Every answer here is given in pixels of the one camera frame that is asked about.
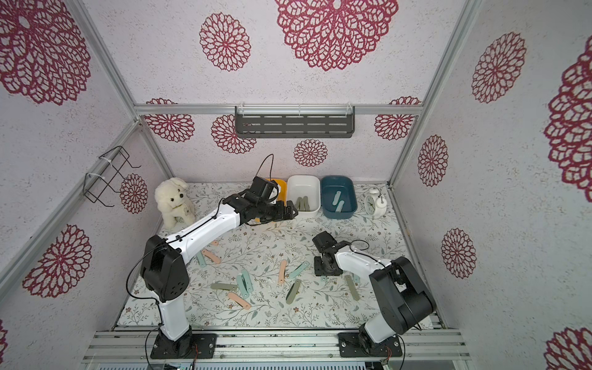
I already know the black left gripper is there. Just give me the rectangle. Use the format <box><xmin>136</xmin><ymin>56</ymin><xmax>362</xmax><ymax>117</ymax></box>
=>
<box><xmin>257</xmin><ymin>199</ymin><xmax>299</xmax><ymax>226</ymax></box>

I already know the dark teal storage box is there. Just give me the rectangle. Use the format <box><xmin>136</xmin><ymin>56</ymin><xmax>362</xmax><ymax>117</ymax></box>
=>
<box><xmin>321</xmin><ymin>175</ymin><xmax>358</xmax><ymax>220</ymax></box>

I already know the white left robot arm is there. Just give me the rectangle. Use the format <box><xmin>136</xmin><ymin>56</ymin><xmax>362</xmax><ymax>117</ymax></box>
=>
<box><xmin>140</xmin><ymin>176</ymin><xmax>298</xmax><ymax>342</ymax></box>

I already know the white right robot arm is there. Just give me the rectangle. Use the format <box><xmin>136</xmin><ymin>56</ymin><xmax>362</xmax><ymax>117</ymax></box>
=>
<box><xmin>312</xmin><ymin>231</ymin><xmax>437</xmax><ymax>348</ymax></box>

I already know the yellow storage box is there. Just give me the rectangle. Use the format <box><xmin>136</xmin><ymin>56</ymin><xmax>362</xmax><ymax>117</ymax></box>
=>
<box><xmin>271</xmin><ymin>178</ymin><xmax>287</xmax><ymax>204</ymax></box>

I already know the white alarm clock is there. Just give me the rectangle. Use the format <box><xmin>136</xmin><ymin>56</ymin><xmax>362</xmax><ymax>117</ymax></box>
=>
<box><xmin>363</xmin><ymin>187</ymin><xmax>388</xmax><ymax>219</ymax></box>

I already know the white plush dog toy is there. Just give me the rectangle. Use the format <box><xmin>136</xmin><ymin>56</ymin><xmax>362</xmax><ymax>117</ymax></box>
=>
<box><xmin>154</xmin><ymin>177</ymin><xmax>196</xmax><ymax>231</ymax></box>

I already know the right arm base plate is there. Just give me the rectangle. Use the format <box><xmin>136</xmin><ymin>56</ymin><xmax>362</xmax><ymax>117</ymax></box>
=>
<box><xmin>338</xmin><ymin>332</ymin><xmax>403</xmax><ymax>358</ymax></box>

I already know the grey wall shelf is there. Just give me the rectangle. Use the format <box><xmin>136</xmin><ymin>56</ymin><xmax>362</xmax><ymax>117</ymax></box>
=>
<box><xmin>234</xmin><ymin>106</ymin><xmax>356</xmax><ymax>139</ymax></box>

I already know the black wire wall rack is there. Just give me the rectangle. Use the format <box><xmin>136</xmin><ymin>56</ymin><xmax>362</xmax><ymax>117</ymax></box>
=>
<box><xmin>82</xmin><ymin>145</ymin><xmax>140</xmax><ymax>208</ymax></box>

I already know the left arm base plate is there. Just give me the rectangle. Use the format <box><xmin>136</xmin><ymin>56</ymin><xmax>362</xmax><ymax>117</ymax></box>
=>
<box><xmin>150</xmin><ymin>332</ymin><xmax>217</xmax><ymax>360</ymax></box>

